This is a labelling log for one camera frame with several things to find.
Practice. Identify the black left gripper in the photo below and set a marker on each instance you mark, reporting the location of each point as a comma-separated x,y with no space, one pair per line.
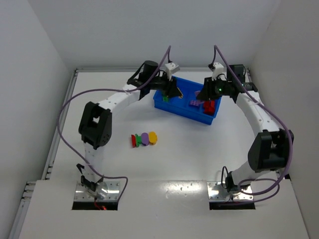
171,84

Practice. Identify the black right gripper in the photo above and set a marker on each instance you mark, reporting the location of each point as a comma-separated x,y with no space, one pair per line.
208,87

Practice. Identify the red stud duplo brick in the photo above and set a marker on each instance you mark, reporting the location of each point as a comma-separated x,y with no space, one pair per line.
209,111

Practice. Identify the yellow rounded duplo brick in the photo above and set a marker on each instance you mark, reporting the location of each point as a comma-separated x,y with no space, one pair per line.
153,138

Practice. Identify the purple rounded brick cluster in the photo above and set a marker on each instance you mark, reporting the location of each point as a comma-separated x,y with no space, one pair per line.
145,139

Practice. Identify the green brick cluster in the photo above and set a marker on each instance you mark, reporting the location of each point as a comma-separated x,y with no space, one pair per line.
138,139

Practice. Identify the red half-round brick cluster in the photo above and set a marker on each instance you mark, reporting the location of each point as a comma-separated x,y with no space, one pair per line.
133,138

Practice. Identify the red rectangular duplo brick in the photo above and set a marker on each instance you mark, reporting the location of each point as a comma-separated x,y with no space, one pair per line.
206,104

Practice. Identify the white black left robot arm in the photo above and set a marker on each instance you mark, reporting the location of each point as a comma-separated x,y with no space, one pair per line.
96,123

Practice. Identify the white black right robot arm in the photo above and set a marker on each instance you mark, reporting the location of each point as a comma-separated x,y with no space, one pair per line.
272,147

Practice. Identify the blue plastic divided bin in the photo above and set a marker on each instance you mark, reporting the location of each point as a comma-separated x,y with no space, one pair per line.
185,106

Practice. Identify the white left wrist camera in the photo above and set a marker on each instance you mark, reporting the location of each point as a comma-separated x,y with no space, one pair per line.
171,68

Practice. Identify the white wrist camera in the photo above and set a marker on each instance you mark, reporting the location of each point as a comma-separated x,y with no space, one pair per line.
216,68
171,68

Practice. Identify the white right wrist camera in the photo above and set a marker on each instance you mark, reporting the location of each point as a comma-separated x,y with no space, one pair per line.
216,68

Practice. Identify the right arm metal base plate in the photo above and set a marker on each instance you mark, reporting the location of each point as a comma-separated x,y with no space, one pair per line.
218,194

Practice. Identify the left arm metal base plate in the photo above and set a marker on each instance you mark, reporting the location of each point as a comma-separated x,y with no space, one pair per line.
107,191

